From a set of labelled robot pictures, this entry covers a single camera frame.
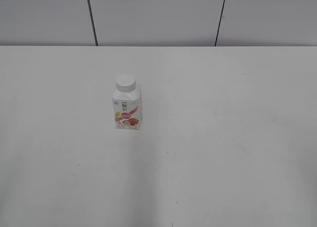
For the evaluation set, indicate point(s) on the white plastic bottle cap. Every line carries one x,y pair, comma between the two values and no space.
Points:
125,83

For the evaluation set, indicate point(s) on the white yili changqing yogurt bottle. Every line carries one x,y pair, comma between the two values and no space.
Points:
127,108

